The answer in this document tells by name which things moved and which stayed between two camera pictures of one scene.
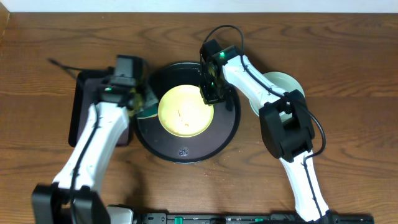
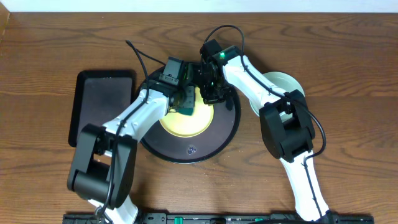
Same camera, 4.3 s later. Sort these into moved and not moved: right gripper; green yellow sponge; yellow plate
Moved: green yellow sponge
Not moved: yellow plate; right gripper
